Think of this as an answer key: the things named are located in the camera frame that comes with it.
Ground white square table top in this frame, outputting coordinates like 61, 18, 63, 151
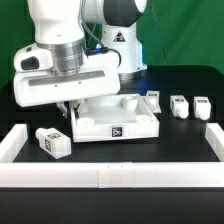
70, 94, 159, 142

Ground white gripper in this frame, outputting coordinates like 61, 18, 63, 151
13, 53, 120, 118

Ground black cables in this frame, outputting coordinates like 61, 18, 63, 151
81, 19, 121, 58

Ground white U-shaped fence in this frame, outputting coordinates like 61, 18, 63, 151
0, 124, 224, 188

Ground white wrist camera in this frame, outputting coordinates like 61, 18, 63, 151
14, 44, 53, 72

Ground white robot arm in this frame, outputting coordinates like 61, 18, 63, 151
14, 0, 147, 112

